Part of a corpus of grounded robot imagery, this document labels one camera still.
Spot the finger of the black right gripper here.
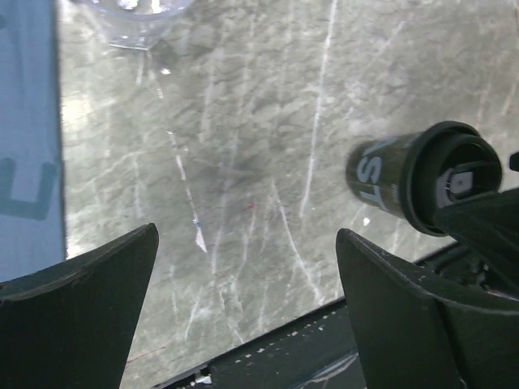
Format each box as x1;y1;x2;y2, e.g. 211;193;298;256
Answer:
434;188;518;296

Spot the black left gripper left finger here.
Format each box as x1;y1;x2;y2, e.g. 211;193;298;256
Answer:
1;223;159;388

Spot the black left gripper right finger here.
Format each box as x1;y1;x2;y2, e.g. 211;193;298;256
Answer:
336;229;518;388

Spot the black coffee cup lid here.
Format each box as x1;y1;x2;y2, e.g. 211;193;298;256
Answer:
399;121;503;237

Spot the blue lettered placemat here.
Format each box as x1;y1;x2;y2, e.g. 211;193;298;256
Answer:
1;1;66;281

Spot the clear plastic tumbler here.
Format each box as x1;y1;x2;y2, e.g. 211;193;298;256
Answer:
73;0;193;50

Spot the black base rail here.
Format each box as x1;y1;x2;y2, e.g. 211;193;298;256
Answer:
165;243;518;388

